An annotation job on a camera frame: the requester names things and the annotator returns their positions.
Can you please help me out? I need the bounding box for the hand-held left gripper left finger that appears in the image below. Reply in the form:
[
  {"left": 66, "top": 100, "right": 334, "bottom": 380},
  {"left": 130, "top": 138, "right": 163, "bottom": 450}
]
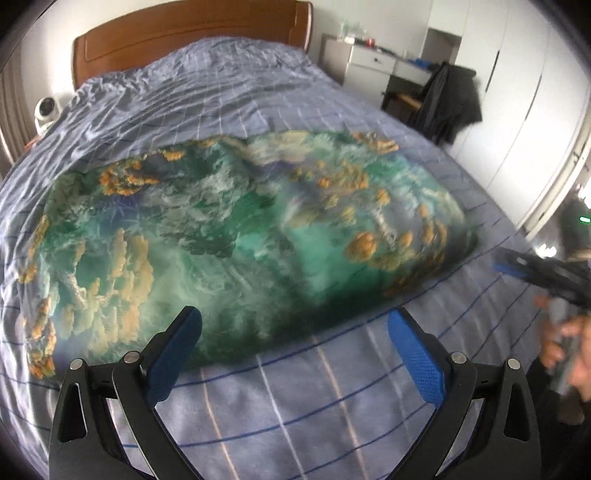
[{"left": 48, "top": 305, "right": 204, "bottom": 480}]

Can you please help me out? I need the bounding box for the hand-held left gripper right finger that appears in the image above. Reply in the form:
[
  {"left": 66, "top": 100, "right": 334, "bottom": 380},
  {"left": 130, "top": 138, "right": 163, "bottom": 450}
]
[{"left": 387, "top": 307, "right": 542, "bottom": 480}]

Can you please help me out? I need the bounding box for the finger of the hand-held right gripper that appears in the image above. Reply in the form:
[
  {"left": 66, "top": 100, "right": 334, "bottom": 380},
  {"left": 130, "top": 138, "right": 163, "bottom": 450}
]
[{"left": 493, "top": 248, "right": 574, "bottom": 305}]

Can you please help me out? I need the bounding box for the green cloud print jacket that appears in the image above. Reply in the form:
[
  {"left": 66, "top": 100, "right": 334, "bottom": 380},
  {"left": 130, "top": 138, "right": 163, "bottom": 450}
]
[{"left": 18, "top": 130, "right": 481, "bottom": 377}]

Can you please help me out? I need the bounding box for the person's right hand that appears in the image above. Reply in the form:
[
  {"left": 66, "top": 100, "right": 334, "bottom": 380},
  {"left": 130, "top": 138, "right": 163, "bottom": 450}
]
[{"left": 534, "top": 295, "right": 591, "bottom": 394}]

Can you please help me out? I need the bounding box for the white door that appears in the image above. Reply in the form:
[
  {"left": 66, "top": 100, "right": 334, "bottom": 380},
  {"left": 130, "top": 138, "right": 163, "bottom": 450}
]
[{"left": 522, "top": 138, "right": 591, "bottom": 241}]

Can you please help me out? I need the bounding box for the white wardrobe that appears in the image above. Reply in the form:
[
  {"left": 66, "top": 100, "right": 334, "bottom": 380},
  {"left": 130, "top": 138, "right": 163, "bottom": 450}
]
[{"left": 427, "top": 0, "right": 591, "bottom": 222}]

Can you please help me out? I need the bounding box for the black jacket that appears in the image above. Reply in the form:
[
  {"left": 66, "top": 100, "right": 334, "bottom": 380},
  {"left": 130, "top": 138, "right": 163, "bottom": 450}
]
[{"left": 409, "top": 61, "right": 483, "bottom": 145}]

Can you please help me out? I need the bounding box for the wooden chair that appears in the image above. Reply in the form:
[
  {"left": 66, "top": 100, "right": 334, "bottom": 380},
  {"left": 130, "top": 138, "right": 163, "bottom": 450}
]
[{"left": 381, "top": 90, "right": 423, "bottom": 121}]

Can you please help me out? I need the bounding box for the white desk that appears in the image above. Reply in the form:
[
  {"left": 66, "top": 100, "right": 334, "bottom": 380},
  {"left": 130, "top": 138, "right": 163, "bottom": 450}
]
[{"left": 321, "top": 33, "right": 437, "bottom": 109}]

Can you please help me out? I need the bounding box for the blue checked bed blanket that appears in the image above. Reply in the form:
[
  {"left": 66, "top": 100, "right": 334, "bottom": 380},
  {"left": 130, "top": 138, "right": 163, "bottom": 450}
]
[{"left": 0, "top": 37, "right": 550, "bottom": 480}]

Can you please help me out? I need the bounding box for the beige curtain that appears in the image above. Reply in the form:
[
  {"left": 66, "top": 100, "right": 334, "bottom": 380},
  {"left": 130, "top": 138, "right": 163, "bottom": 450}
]
[{"left": 0, "top": 69, "right": 28, "bottom": 176}]

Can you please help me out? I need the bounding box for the clear plastic container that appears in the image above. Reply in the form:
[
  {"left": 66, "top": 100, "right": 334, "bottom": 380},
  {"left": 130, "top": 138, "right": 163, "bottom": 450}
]
[{"left": 339, "top": 18, "right": 365, "bottom": 40}]

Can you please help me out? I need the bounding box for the wooden headboard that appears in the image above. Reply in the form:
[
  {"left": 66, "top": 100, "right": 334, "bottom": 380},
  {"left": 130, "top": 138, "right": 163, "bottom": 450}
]
[{"left": 71, "top": 0, "right": 314, "bottom": 90}]

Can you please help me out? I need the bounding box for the white security camera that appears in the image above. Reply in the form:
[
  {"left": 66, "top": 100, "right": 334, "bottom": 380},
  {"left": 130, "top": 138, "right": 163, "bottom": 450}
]
[{"left": 33, "top": 95, "right": 63, "bottom": 134}]

